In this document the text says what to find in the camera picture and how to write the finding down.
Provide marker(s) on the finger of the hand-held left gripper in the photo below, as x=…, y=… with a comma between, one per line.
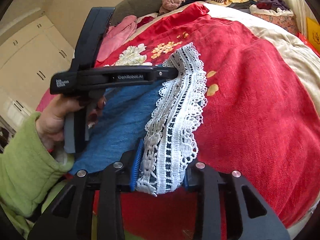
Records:
x=165, y=73

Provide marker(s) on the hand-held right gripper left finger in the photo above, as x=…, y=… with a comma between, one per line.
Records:
x=136, y=165

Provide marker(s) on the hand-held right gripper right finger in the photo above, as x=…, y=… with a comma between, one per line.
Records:
x=190, y=180

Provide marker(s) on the blue denim pants lace trim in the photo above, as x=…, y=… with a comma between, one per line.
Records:
x=120, y=125

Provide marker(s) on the person's left forearm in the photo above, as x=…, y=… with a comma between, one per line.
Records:
x=22, y=165

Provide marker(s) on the person's left hand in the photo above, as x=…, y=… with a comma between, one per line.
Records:
x=52, y=122

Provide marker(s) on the pink quilt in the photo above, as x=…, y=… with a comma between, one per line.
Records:
x=117, y=37

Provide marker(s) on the dark red garment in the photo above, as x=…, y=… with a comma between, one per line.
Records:
x=147, y=20

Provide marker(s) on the cream wardrobe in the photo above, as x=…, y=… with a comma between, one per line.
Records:
x=32, y=57

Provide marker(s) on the pink fuzzy garment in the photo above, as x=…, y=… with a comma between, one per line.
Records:
x=172, y=3

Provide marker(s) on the red floral blanket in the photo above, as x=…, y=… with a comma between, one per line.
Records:
x=250, y=105

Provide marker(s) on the pink floral storage box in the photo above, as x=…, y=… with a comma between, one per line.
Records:
x=280, y=21

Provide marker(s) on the purple clothes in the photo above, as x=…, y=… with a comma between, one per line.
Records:
x=275, y=2

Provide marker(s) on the white curtain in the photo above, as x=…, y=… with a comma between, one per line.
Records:
x=295, y=2

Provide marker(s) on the yellow box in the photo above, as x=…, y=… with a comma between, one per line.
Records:
x=313, y=32

